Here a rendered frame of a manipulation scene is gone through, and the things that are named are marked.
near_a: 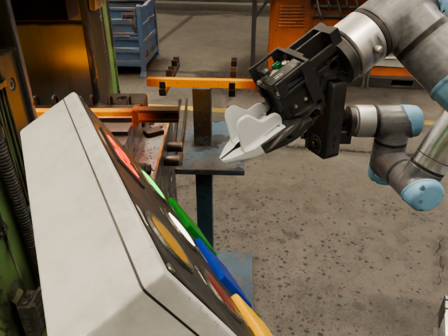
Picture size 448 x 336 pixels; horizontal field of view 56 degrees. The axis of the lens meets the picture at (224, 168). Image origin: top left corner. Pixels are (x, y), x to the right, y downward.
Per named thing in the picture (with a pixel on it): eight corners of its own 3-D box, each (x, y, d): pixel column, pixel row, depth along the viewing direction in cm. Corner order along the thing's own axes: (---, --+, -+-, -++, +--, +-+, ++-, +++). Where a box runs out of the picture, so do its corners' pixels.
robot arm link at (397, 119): (421, 146, 98) (429, 111, 93) (373, 146, 97) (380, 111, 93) (407, 131, 104) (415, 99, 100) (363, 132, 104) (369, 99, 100)
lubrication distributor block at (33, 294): (57, 324, 79) (41, 268, 72) (45, 353, 73) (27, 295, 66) (38, 324, 78) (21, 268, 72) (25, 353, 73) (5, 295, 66)
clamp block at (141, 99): (149, 115, 119) (147, 93, 115) (145, 127, 111) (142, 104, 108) (106, 115, 118) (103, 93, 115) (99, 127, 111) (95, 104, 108)
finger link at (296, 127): (248, 135, 56) (298, 95, 57) (253, 144, 57) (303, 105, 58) (266, 149, 52) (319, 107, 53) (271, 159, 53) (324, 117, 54)
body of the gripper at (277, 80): (242, 72, 56) (312, 18, 57) (267, 119, 61) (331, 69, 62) (272, 90, 50) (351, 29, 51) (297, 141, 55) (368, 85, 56)
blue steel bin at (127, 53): (161, 57, 520) (157, -6, 484) (147, 77, 450) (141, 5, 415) (66, 55, 526) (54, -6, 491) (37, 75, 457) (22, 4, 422)
